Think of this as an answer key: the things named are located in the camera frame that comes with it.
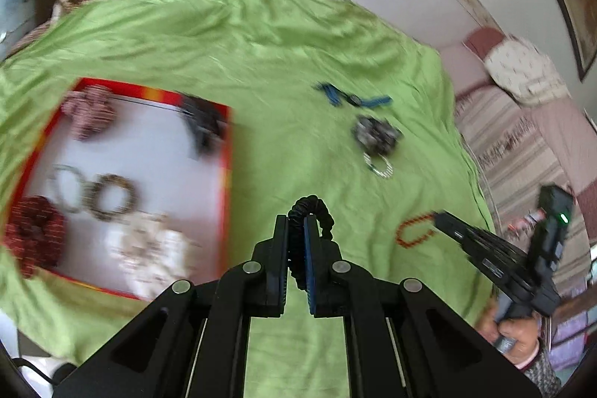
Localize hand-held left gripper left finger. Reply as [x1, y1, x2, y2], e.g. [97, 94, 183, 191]
[55, 214, 290, 398]

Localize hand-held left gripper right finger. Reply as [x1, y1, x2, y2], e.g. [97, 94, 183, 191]
[303, 215, 544, 398]

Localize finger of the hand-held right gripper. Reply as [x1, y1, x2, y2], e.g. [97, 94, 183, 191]
[435, 210, 515, 255]
[454, 235, 519, 283]

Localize black scrunchie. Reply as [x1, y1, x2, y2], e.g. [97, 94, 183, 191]
[287, 195, 337, 294]

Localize orange beaded bracelet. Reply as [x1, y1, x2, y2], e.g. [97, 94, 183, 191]
[396, 214, 439, 250]

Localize white dotted scrunchie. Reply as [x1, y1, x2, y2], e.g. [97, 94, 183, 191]
[103, 214, 199, 301]

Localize black hair comb clip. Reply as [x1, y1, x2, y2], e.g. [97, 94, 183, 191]
[179, 96, 229, 159]

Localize red cardboard box tray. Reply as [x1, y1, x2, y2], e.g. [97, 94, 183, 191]
[0, 77, 234, 302]

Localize brown spotted bracelet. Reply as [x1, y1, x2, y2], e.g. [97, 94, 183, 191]
[84, 174, 139, 222]

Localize dark red dotted scrunchie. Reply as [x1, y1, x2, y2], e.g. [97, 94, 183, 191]
[2, 196, 66, 278]

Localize clear ring bracelet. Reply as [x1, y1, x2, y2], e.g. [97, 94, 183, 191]
[48, 165, 94, 214]

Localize red white plaid scrunchie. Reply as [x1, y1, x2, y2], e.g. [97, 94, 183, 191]
[62, 85, 117, 141]

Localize person's right forearm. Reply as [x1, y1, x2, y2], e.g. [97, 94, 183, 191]
[515, 342, 563, 396]

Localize person's right hand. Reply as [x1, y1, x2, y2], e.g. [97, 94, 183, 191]
[478, 305, 542, 368]

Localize pink striped sofa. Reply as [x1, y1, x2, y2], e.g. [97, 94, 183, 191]
[441, 27, 597, 380]

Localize grey sheer scrunchie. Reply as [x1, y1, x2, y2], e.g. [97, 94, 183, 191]
[352, 115, 403, 155]

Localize white printed pillow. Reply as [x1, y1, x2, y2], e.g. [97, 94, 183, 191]
[482, 35, 570, 106]

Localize green blanket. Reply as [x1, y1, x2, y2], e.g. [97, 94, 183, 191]
[0, 0, 497, 398]

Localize beige patterned cloth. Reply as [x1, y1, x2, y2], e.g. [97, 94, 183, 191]
[9, 0, 122, 54]

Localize blue striped strap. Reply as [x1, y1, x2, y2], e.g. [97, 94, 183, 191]
[315, 82, 394, 110]

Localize black cable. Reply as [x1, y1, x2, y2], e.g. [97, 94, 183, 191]
[9, 357, 78, 385]

